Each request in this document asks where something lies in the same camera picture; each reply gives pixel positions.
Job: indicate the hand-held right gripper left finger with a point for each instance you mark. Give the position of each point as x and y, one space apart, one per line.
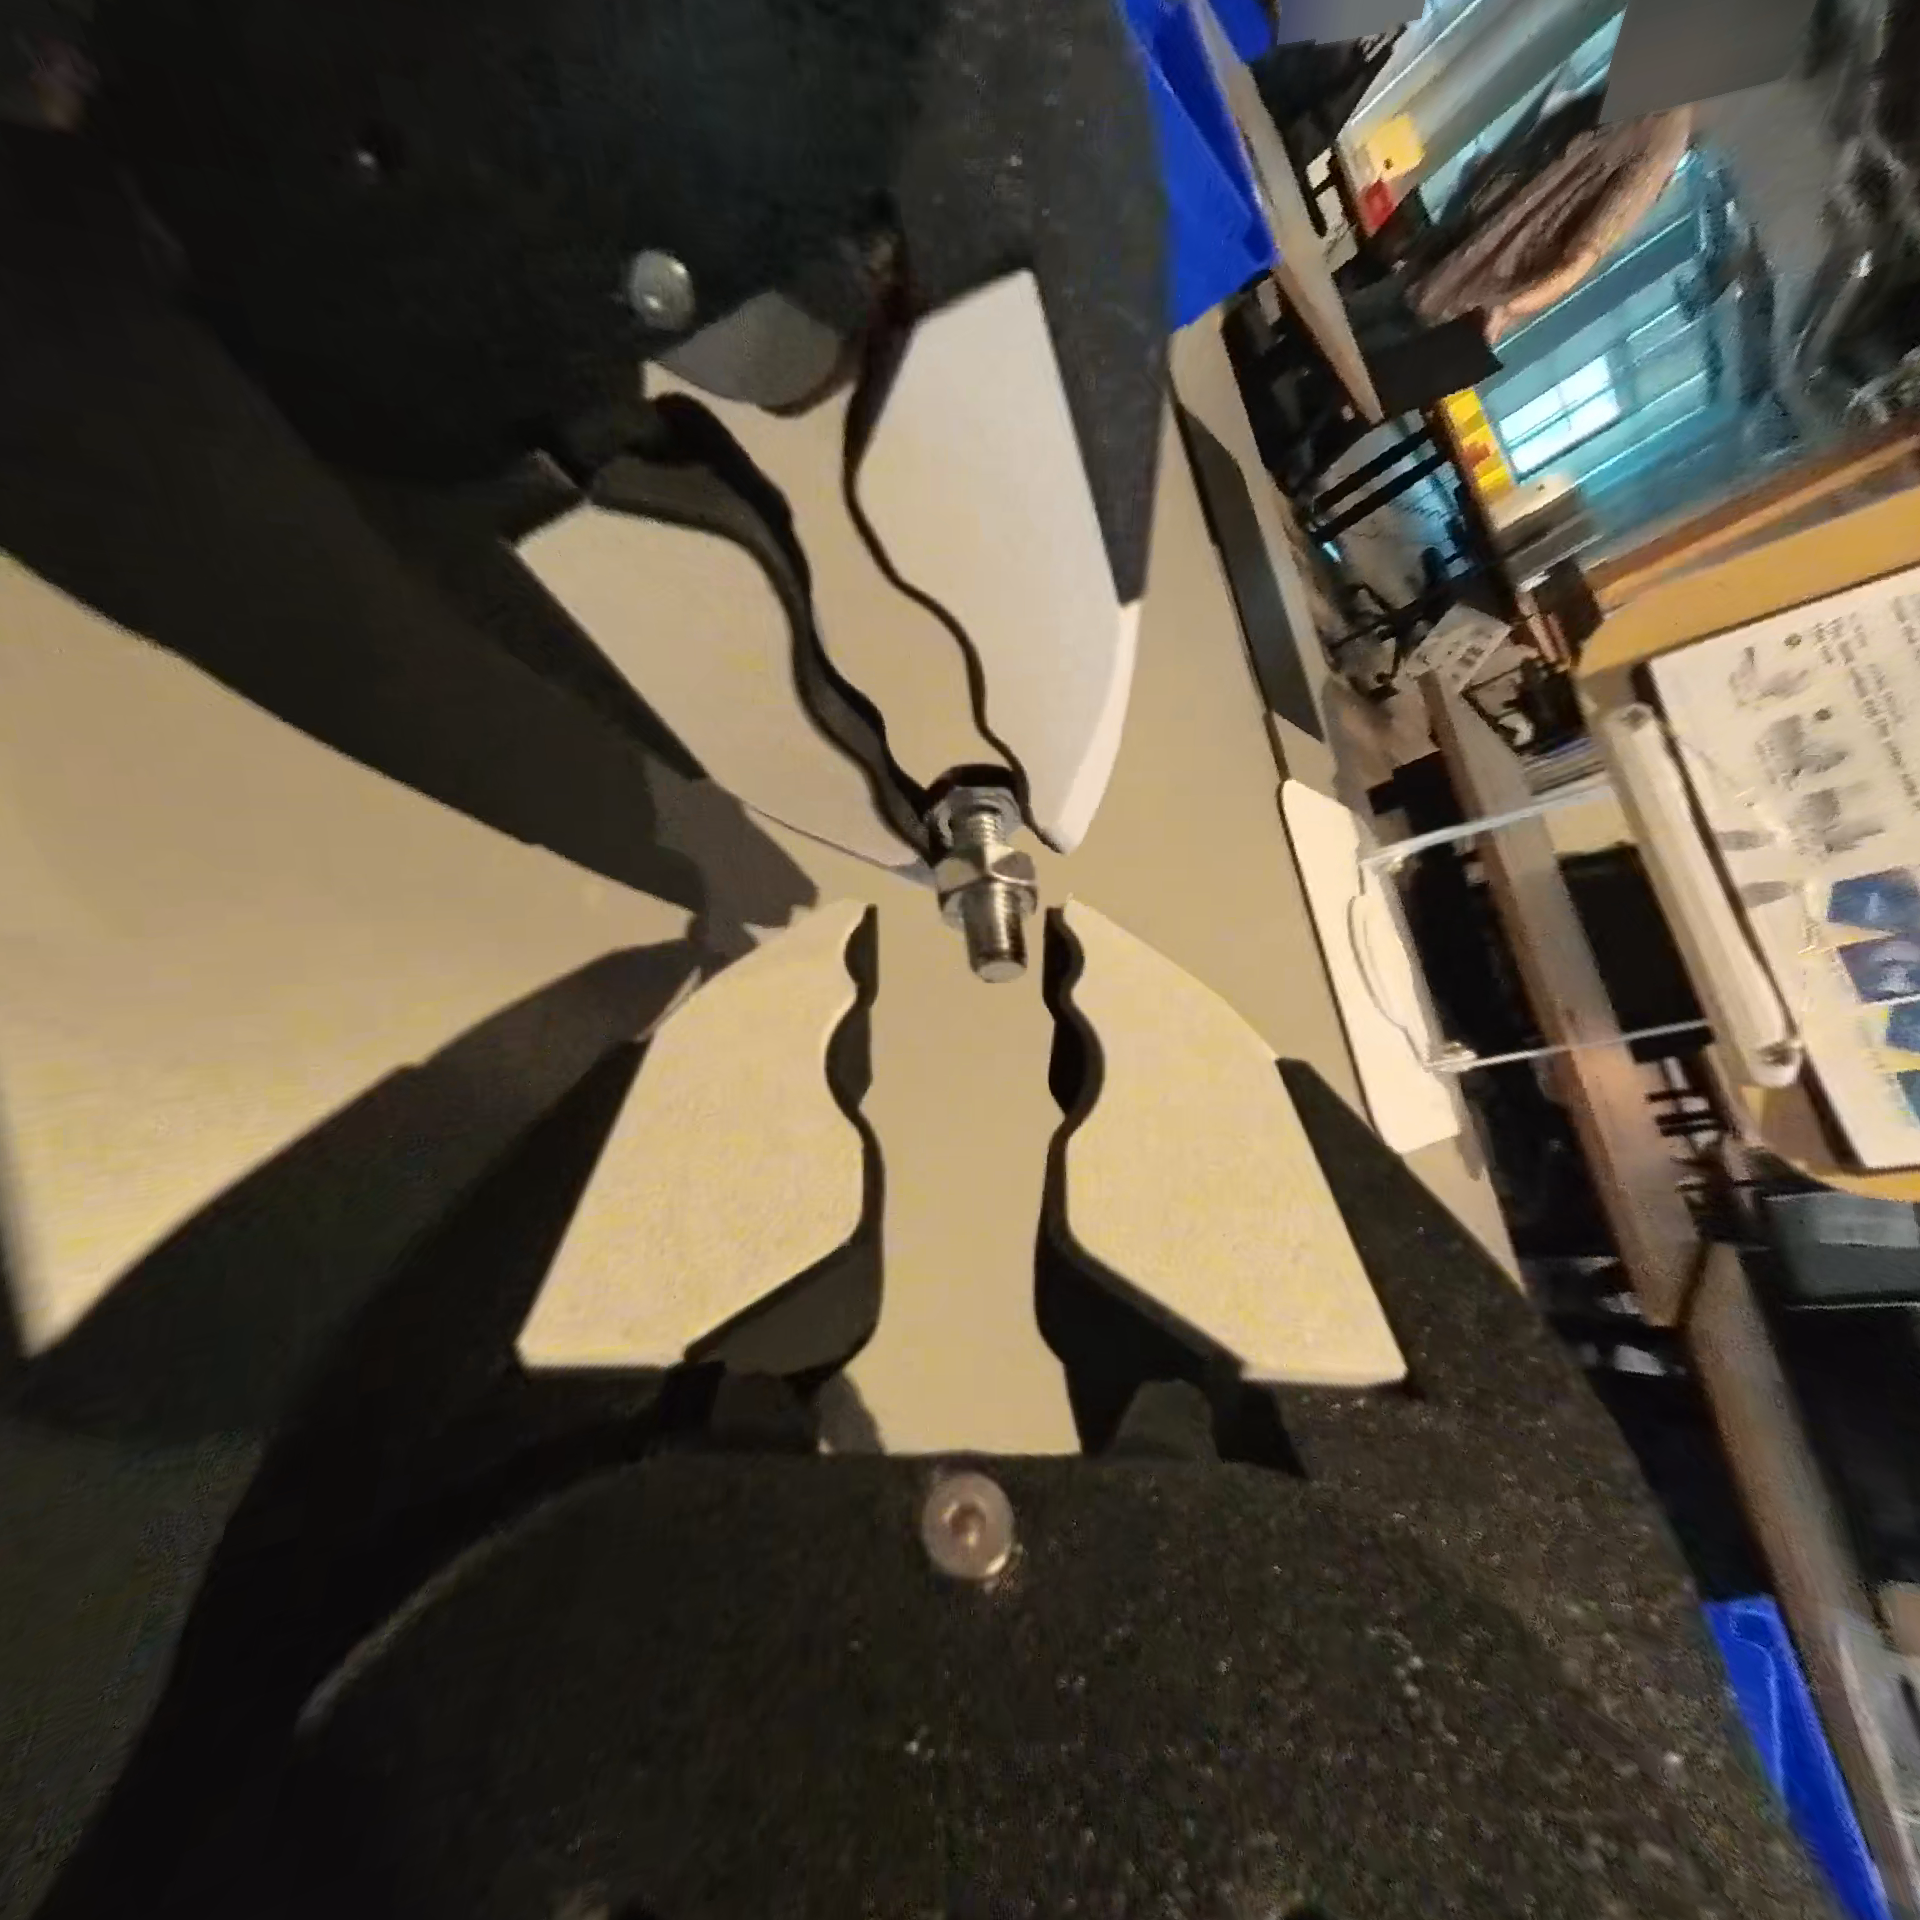
705 1186

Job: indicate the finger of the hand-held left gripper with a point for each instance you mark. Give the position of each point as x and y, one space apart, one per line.
1003 525
802 617

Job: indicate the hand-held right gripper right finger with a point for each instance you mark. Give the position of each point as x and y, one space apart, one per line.
1213 1202

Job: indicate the silver hex nut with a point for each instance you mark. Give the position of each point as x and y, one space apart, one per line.
984 869

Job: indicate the silver hex bolt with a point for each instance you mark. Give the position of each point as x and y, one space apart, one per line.
1001 945

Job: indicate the large blue plastic bin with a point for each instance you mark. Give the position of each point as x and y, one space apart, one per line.
1200 182

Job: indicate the wooden office desk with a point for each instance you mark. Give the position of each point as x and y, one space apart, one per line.
1305 254

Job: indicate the row of yellow bins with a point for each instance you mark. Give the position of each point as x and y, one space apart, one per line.
1477 442

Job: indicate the instruction poster board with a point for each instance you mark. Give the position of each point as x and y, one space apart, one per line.
1799 721

